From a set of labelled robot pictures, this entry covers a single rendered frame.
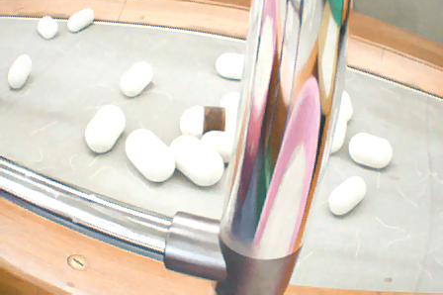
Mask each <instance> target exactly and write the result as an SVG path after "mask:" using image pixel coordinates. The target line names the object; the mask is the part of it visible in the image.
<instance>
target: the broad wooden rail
mask: <svg viewBox="0 0 443 295"><path fill-rule="evenodd" d="M250 4H251V0H0V17H13V18H14V17H15V18H17V17H18V18H20V17H21V18H38V19H39V18H41V19H42V18H44V17H46V16H49V17H51V18H52V19H56V20H57V19H58V20H61V19H62V20H69V18H70V17H71V16H72V15H74V14H75V13H77V12H79V11H81V10H83V9H88V8H89V9H92V10H93V12H94V20H93V22H104V23H107V22H108V23H116V24H118V23H120V24H128V25H130V24H132V25H140V26H150V27H158V28H167V29H176V30H181V31H184V30H185V31H190V32H196V33H205V34H210V35H215V36H220V37H225V38H233V39H240V40H245V41H246V40H247V38H246V34H247V28H248V21H249V9H250ZM352 16H353V17H352V23H351V24H352V26H351V32H350V34H351V35H350V43H349V44H350V46H349V52H348V59H347V61H348V62H347V66H346V67H349V68H353V69H356V70H359V71H361V72H364V73H368V74H371V75H375V76H378V77H379V78H382V79H385V80H389V81H391V82H395V83H398V84H401V85H403V86H405V87H407V88H410V89H413V90H416V91H419V92H423V93H426V94H428V95H431V96H434V97H437V98H439V99H442V100H443V45H442V44H439V43H436V42H433V41H431V40H429V39H427V38H425V37H421V36H420V35H418V34H415V33H412V32H409V31H408V30H405V29H401V28H399V27H397V26H394V25H391V24H388V23H386V22H383V21H379V20H377V19H375V18H371V17H368V16H366V15H364V14H359V13H357V12H355V11H353V13H352Z"/></svg>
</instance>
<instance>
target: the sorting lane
mask: <svg viewBox="0 0 443 295"><path fill-rule="evenodd" d="M40 20H41V18H39V19H38V18H21V17H20V18H18V17H17V18H15V17H14V18H13V17H0V90H1V91H0V154H1V155H4V156H6V157H8V158H10V159H12V160H15V161H17V162H20V163H21V164H23V165H26V166H29V167H31V168H33V169H36V170H38V171H41V172H44V173H47V174H49V175H52V176H54V177H58V178H61V179H63V180H65V181H67V182H69V183H73V184H75V185H78V186H81V187H85V188H87V189H88V190H91V191H94V192H98V193H101V194H104V195H106V196H108V197H111V198H115V199H119V200H122V201H124V202H126V203H130V204H134V205H137V206H140V207H142V208H144V209H148V210H152V211H155V212H160V213H164V214H168V215H170V216H172V217H173V216H174V214H175V213H176V212H177V211H183V212H187V213H190V214H194V215H199V216H203V217H207V218H211V219H215V220H220V219H221V218H222V206H223V199H224V193H225V187H226V180H227V173H228V165H229V163H223V174H222V177H221V179H220V180H219V181H218V182H217V183H216V184H214V185H211V186H200V185H198V184H196V183H194V182H193V181H192V180H191V179H190V178H189V177H187V176H185V175H184V174H183V173H182V172H180V171H179V170H178V169H176V168H174V170H173V173H172V175H171V176H170V177H169V178H168V179H166V180H164V181H161V182H155V181H153V180H149V179H148V178H146V177H145V176H144V175H143V174H142V173H141V172H140V171H139V170H138V168H137V167H136V166H135V165H134V164H133V163H132V162H131V161H130V159H129V158H128V156H127V154H126V149H125V146H126V141H127V139H128V137H129V136H130V134H131V133H132V132H134V131H137V130H148V131H151V132H153V134H154V135H155V136H156V137H157V138H159V139H160V140H161V141H162V142H163V143H164V144H165V145H166V146H167V147H168V148H170V146H171V144H172V143H173V141H174V140H175V139H177V138H178V137H181V136H183V134H182V132H181V129H180V121H181V118H182V116H183V114H184V113H185V112H186V111H187V109H189V108H191V107H193V106H202V105H207V106H220V105H221V101H222V98H223V97H224V96H225V95H226V94H228V93H231V92H237V93H239V85H240V79H233V78H226V77H223V76H221V75H220V74H219V73H218V71H217V68H216V62H217V60H218V58H219V57H220V56H221V55H223V54H225V53H236V54H244V52H245V46H246V41H245V40H240V39H233V38H225V37H220V36H215V35H210V34H205V33H196V32H190V31H185V30H184V31H181V30H176V29H167V28H158V27H150V26H140V25H132V24H130V25H128V24H120V23H118V24H116V23H108V22H107V23H104V22H93V21H92V23H91V24H90V25H88V26H87V27H85V28H83V29H81V30H79V31H78V32H74V33H73V32H72V31H70V30H68V25H67V22H68V20H62V19H61V20H58V19H57V20H56V19H54V20H55V21H56V22H57V25H58V28H57V32H56V34H55V35H54V36H53V37H52V38H50V39H45V38H44V37H43V35H41V33H39V32H38V23H39V21H40ZM23 54H25V55H27V56H28V57H29V58H30V59H31V61H32V65H33V66H32V71H31V73H30V74H29V75H28V78H27V80H26V82H25V84H24V85H23V86H22V87H20V88H15V89H14V88H12V86H10V84H9V82H8V73H9V70H10V68H11V67H12V66H13V64H14V62H15V61H16V59H17V58H18V57H19V56H21V55H23ZM140 61H143V62H146V63H147V64H150V67H151V68H152V72H153V77H152V79H151V81H150V82H149V83H148V84H147V85H146V86H145V87H144V88H143V89H142V90H141V92H140V93H139V94H138V95H136V96H134V97H129V96H127V95H125V94H124V93H123V91H122V90H121V88H120V83H121V80H122V77H123V75H124V73H125V72H127V71H128V70H130V69H131V67H133V65H134V64H136V63H138V62H140ZM346 68H347V69H346V73H345V75H346V76H345V81H344V88H343V91H344V92H346V93H347V95H348V96H349V97H350V101H351V105H352V108H353V114H352V117H351V118H350V121H348V122H347V130H346V133H345V137H344V142H343V145H342V148H341V149H339V150H338V151H336V152H332V153H331V155H330V159H329V162H328V166H327V170H326V173H325V178H324V181H323V185H322V189H321V192H320V195H319V197H318V201H317V204H316V208H315V212H314V215H313V218H312V220H311V223H310V229H309V232H308V235H307V236H306V239H305V243H304V246H303V249H302V251H301V253H300V256H299V259H298V263H297V266H296V268H295V269H294V272H293V275H292V278H291V280H290V284H293V285H303V286H311V287H323V288H325V287H326V288H334V289H336V288H337V289H348V290H349V289H351V290H353V289H354V290H366V291H367V290H369V291H371V290H372V291H388V292H389V291H391V292H392V291H393V292H409V293H410V292H411V293H412V292H416V293H417V292H418V293H419V292H420V293H421V292H422V293H443V100H442V99H439V98H437V97H434V96H431V95H428V94H426V93H423V92H419V91H416V90H413V89H410V88H407V87H405V86H403V85H401V84H398V83H395V82H391V81H389V80H385V79H382V78H379V77H378V76H375V75H371V74H368V73H364V72H361V71H359V70H356V69H353V68H349V67H346ZM105 105H115V106H117V107H118V108H120V110H121V111H122V112H123V113H124V114H125V126H124V130H123V132H122V133H121V134H120V136H119V137H118V139H117V140H116V141H115V142H114V145H113V146H112V148H111V149H110V150H109V151H107V152H105V153H101V152H96V151H93V150H92V149H90V148H89V147H88V145H87V141H86V137H85V135H86V128H87V126H88V124H89V123H90V122H91V121H92V120H93V118H94V117H95V116H96V115H97V112H98V111H99V110H100V109H101V107H103V106H105ZM361 133H364V134H370V135H373V136H375V137H378V138H381V139H384V140H387V141H388V142H389V144H390V145H391V147H392V158H391V161H390V162H389V163H388V164H387V165H386V166H385V167H382V168H375V167H372V166H367V165H365V164H362V163H357V162H356V161H355V160H354V159H353V158H351V155H350V153H349V146H350V141H351V139H352V138H353V137H354V136H355V135H358V134H361ZM353 176H358V177H360V178H362V179H363V180H364V182H365V185H366V192H365V195H364V198H363V199H362V200H361V201H360V202H359V203H358V204H357V205H356V206H355V207H353V208H352V209H351V210H350V211H348V212H347V213H345V214H343V215H337V214H336V215H335V214H333V212H331V211H330V208H329V207H328V206H329V203H328V199H329V195H330V193H331V192H333V191H334V190H335V189H336V188H337V187H338V186H340V185H341V184H342V183H343V182H345V181H346V180H347V179H349V178H350V177H353Z"/></svg>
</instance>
